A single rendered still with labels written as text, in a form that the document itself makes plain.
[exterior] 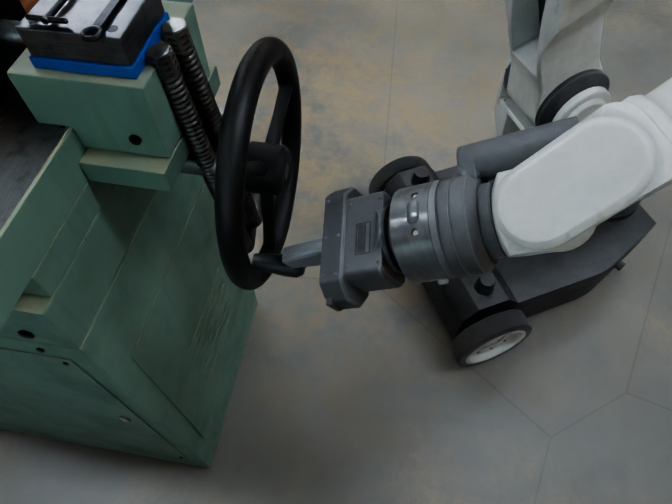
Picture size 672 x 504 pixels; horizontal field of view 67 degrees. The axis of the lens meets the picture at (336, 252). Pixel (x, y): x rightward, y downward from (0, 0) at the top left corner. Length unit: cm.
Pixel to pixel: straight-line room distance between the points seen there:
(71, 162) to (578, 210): 47
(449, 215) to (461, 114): 155
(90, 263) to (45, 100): 18
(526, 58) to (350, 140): 91
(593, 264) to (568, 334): 21
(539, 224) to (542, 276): 98
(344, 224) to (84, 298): 32
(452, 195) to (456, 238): 4
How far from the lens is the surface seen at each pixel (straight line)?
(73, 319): 63
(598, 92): 103
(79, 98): 55
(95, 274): 65
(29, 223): 54
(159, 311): 82
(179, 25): 55
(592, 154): 38
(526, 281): 134
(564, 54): 97
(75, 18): 53
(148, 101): 51
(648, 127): 40
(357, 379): 133
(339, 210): 49
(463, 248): 41
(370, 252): 45
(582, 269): 141
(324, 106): 193
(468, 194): 42
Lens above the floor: 125
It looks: 57 degrees down
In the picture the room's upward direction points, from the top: straight up
